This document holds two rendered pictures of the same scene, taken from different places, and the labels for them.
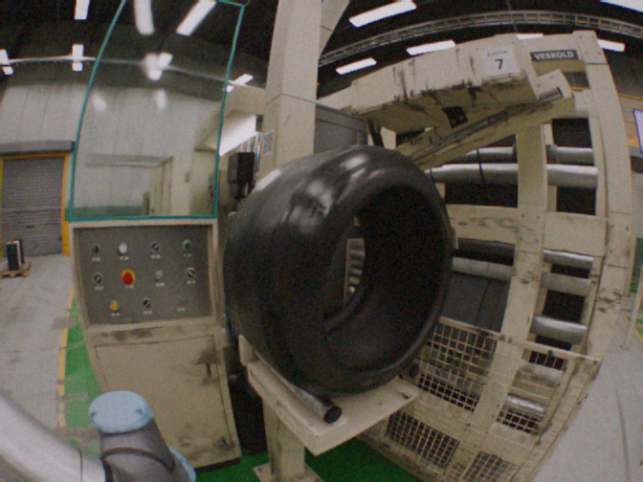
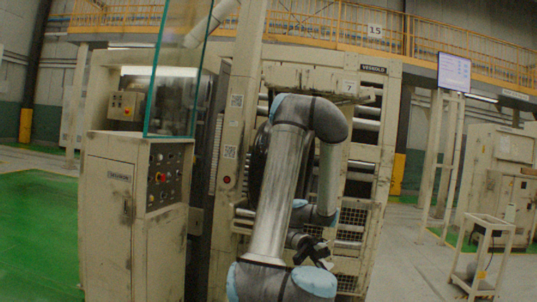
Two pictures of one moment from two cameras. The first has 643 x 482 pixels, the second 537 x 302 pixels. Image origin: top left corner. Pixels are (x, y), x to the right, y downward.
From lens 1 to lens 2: 182 cm
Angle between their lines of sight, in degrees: 41
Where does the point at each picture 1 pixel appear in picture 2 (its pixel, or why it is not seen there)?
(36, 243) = not seen: outside the picture
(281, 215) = not seen: hidden behind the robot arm
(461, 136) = not seen: hidden behind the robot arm
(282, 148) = (247, 106)
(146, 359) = (165, 234)
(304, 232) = (304, 153)
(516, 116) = (346, 103)
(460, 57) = (332, 78)
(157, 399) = (163, 267)
